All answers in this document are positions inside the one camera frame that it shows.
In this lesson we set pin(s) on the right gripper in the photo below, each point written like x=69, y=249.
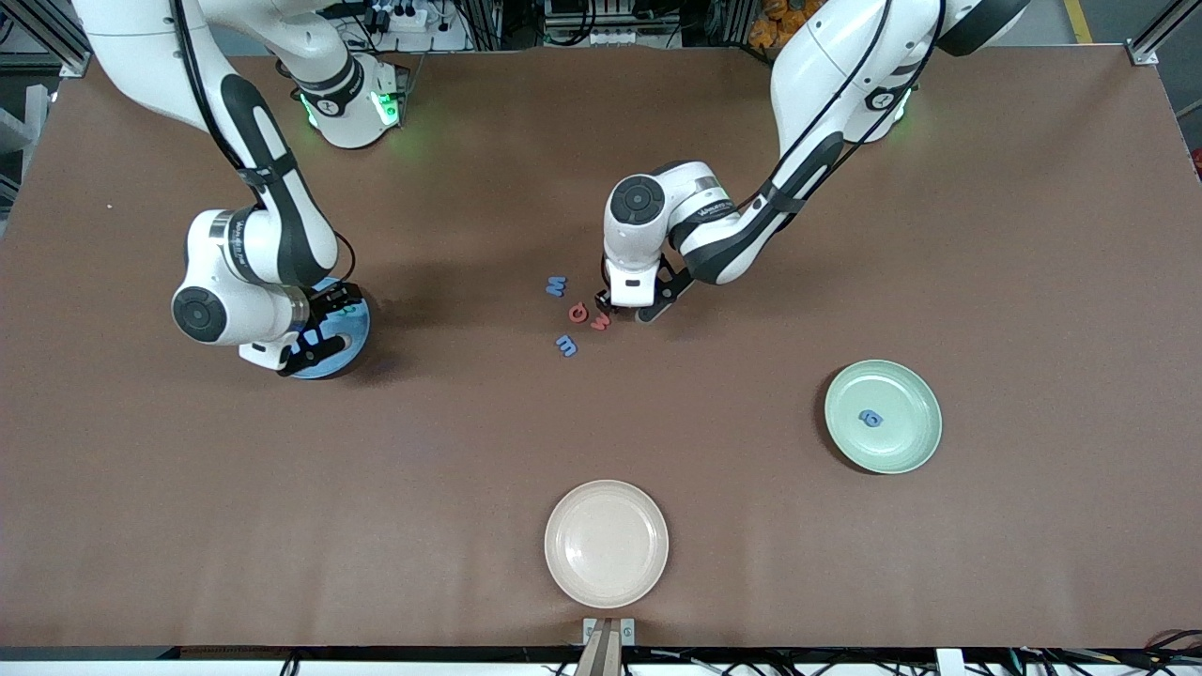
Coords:
x=326, y=307

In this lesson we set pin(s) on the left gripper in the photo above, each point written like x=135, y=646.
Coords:
x=606, y=301

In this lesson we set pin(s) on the blue uppercase foam letter M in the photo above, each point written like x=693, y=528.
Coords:
x=556, y=286

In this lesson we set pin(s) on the blue lowercase foam letter a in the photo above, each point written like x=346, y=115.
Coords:
x=864, y=418

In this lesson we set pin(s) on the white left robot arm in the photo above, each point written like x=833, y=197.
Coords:
x=826, y=66

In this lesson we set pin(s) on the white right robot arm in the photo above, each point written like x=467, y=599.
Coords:
x=141, y=47

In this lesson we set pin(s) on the blue plate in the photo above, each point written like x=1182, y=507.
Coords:
x=357, y=338

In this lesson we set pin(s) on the red lowercase foam letter w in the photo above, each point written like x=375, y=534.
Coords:
x=600, y=322

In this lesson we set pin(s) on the red uppercase foam letter Q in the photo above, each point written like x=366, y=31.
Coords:
x=571, y=313

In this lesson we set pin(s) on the blue lowercase foam letter m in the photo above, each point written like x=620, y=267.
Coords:
x=566, y=346

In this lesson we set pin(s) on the beige plate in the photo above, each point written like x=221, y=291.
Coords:
x=606, y=544

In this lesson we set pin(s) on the green plate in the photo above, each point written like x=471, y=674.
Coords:
x=901, y=441

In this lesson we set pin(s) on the brown table cover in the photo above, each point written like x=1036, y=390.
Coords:
x=188, y=516

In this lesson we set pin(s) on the orange snack bag pile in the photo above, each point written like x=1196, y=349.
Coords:
x=765, y=28

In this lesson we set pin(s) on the white power strip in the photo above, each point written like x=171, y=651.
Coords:
x=404, y=17

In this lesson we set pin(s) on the white box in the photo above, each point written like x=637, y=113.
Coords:
x=949, y=663

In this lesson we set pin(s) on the dark frame post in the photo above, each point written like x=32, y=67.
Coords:
x=732, y=21

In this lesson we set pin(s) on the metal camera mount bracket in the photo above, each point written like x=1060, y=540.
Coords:
x=627, y=627

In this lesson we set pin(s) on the grey side frame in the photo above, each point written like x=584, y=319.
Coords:
x=14, y=141

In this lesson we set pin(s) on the tan camera support post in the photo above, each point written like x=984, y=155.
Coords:
x=601, y=657

